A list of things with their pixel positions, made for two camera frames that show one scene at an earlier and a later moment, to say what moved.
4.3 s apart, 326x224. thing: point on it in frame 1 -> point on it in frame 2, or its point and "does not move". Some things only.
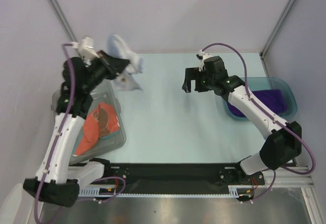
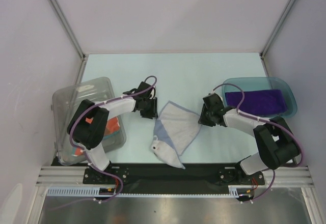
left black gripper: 114,65 -> 153,113
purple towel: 273,100 does not move
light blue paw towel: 126,80 -> 176,128
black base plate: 177,174 does not move
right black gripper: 199,79 -> 204,118
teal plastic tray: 278,93 does not move
